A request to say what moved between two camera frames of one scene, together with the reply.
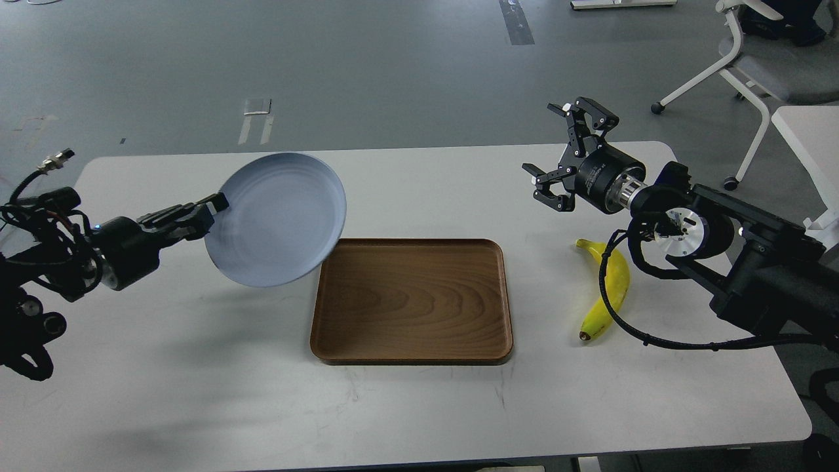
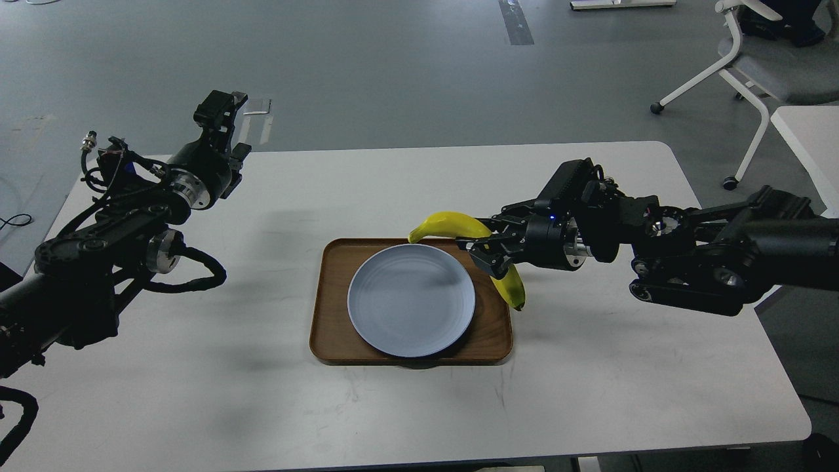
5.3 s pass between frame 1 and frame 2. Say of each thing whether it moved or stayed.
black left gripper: moved
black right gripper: moved
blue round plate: moved
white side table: stayed
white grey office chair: stayed
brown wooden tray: stayed
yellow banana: moved
